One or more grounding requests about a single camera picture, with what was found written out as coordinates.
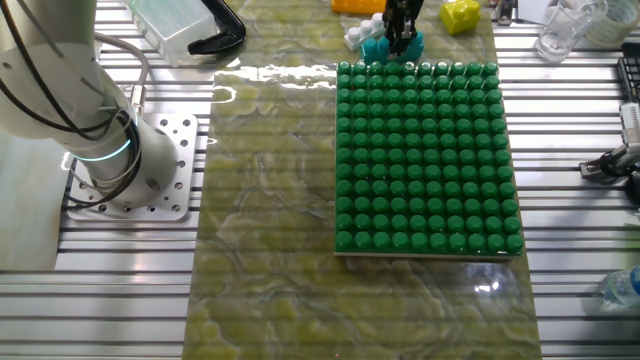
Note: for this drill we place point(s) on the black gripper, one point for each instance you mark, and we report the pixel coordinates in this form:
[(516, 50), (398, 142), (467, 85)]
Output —
[(404, 7)]

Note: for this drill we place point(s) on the teal four-stud block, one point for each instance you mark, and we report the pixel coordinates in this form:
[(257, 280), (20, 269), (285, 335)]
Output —
[(371, 52)]

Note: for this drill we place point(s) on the yellow-orange four-stud block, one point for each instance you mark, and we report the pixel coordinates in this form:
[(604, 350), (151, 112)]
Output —
[(357, 6)]

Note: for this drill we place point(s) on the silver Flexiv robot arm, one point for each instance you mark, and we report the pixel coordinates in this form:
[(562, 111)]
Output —
[(50, 75)]

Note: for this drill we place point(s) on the white four-stud block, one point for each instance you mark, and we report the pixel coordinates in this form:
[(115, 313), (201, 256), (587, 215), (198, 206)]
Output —
[(360, 35)]

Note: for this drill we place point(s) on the lime square block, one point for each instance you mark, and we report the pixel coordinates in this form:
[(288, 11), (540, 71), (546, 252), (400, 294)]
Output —
[(460, 17)]

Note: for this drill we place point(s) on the clear plastic cup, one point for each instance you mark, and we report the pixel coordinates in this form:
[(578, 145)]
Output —
[(562, 30)]

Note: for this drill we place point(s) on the black C-clamp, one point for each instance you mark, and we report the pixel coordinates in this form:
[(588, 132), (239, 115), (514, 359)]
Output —
[(230, 35)]

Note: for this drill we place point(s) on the green studded baseplate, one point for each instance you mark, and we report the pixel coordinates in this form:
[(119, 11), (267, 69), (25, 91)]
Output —
[(425, 210)]

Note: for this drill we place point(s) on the green marble pattern mat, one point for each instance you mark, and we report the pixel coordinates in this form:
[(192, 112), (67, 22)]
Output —
[(265, 200)]

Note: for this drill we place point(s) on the clear tape roll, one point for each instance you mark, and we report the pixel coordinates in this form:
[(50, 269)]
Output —
[(622, 35)]

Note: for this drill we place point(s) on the translucent plastic box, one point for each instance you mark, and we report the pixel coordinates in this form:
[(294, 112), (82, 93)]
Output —
[(175, 30)]

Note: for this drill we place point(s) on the black keyboard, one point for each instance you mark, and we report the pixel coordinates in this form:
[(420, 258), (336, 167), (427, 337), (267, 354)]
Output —
[(631, 75)]

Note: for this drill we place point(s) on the clear water bottle blue cap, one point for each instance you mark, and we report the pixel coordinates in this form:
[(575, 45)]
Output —
[(622, 287)]

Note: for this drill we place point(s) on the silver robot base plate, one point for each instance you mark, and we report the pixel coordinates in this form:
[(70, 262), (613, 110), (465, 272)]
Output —
[(185, 130)]

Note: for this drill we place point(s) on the metal camera bracket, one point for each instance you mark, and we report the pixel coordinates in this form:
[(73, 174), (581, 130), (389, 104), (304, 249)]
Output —
[(600, 167)]

